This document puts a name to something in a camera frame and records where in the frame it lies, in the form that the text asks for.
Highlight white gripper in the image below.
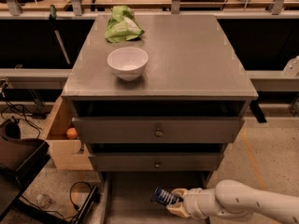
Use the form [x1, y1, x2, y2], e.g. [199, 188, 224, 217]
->
[166, 188, 206, 219]

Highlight blue rxbar wrapper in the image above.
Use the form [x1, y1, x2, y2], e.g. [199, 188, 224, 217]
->
[150, 187, 182, 206]

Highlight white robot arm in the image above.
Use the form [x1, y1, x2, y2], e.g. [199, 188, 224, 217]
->
[166, 179, 299, 224]

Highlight bottom grey drawer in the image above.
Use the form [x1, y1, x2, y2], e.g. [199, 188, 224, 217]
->
[101, 172, 211, 224]

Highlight grey drawer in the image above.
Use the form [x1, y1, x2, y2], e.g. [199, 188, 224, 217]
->
[101, 172, 211, 224]
[89, 152, 224, 172]
[72, 117, 244, 144]

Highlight grey drawer cabinet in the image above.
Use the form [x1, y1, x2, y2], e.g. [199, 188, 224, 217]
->
[63, 14, 257, 224]

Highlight middle grey drawer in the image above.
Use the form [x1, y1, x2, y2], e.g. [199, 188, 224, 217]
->
[89, 152, 224, 172]

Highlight top grey drawer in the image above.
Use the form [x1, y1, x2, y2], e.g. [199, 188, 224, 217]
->
[72, 117, 244, 144]

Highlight black power strip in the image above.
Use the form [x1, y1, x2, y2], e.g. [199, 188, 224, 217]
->
[74, 186, 100, 224]

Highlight light wooden box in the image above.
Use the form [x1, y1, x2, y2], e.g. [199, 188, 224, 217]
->
[40, 97, 93, 171]

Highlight orange ball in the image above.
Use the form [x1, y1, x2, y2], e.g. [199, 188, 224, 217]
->
[66, 128, 78, 140]

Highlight white bowl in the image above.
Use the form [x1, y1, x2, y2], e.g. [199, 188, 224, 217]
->
[107, 47, 149, 81]

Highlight black bin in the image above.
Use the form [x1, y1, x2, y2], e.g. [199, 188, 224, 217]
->
[0, 119, 49, 188]

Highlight green snack bag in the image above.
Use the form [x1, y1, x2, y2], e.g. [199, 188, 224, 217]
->
[105, 6, 145, 43]

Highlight black cable on floor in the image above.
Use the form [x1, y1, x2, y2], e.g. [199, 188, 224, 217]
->
[18, 181, 95, 224]

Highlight green handled tool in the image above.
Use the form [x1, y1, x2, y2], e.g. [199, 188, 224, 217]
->
[49, 5, 70, 64]

